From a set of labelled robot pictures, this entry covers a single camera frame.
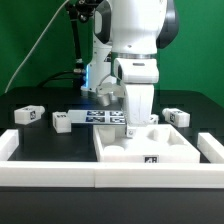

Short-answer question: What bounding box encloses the white cable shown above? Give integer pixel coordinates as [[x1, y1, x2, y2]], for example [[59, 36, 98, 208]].
[[3, 0, 72, 94]]

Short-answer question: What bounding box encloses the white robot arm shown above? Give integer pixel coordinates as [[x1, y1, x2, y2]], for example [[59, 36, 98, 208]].
[[82, 0, 179, 138]]

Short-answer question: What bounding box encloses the white U-shaped fence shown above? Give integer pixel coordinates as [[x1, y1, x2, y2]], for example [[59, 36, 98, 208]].
[[0, 129, 224, 188]]

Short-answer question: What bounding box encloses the white marker plate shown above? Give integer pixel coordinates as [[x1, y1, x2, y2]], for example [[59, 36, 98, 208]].
[[68, 110, 125, 124]]

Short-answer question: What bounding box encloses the black cable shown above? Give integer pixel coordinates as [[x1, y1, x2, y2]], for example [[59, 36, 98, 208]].
[[39, 70, 83, 88]]

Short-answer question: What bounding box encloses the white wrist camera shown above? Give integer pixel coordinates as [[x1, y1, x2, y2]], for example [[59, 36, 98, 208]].
[[96, 82, 124, 106]]

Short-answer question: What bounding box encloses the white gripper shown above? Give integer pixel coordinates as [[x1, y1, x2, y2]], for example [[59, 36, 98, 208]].
[[122, 84, 154, 138]]

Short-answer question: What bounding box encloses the white square tabletop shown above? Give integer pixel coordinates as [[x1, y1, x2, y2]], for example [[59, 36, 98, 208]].
[[93, 124, 200, 163]]

